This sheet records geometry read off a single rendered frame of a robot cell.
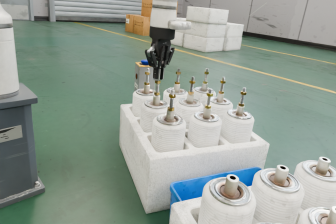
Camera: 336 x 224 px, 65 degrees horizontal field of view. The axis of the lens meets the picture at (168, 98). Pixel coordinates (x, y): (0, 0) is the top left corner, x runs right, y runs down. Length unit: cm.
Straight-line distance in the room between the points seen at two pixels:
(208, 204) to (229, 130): 39
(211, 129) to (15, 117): 52
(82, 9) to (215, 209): 589
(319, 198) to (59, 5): 576
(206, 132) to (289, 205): 31
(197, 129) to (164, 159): 14
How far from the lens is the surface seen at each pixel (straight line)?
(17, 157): 84
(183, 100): 91
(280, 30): 625
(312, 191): 65
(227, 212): 49
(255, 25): 653
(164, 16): 76
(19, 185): 89
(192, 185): 77
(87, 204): 85
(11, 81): 78
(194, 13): 364
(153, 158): 71
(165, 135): 73
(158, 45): 78
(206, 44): 351
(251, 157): 88
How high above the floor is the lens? 56
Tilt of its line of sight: 20 degrees down
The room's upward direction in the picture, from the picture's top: 6 degrees clockwise
